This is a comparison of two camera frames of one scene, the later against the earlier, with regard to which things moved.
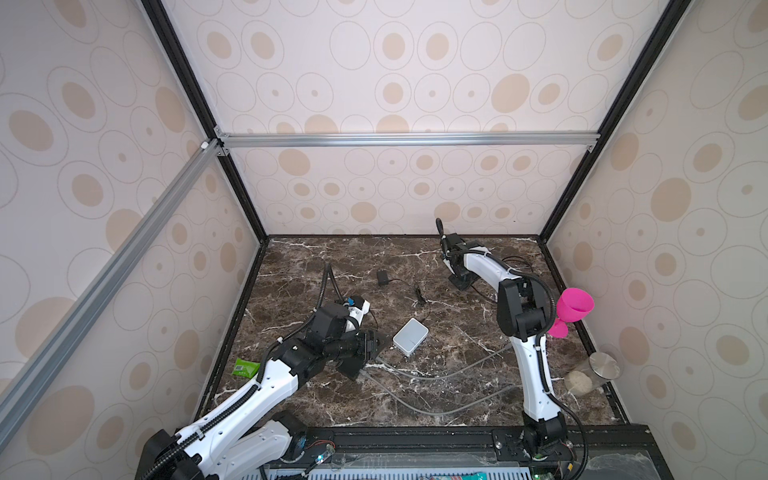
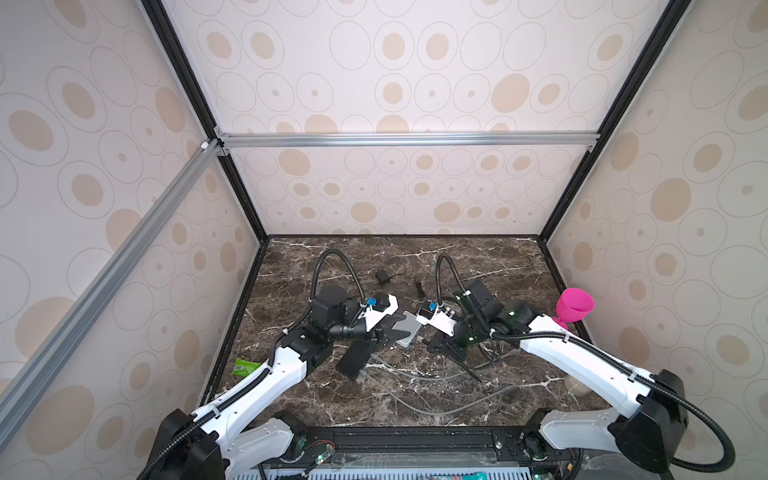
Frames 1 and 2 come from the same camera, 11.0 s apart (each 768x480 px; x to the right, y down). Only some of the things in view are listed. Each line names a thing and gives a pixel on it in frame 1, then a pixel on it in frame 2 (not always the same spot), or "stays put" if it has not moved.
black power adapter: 382,277 stays put
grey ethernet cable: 448,377 stays put
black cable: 514,271 to 463,366
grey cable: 437,415 stays put
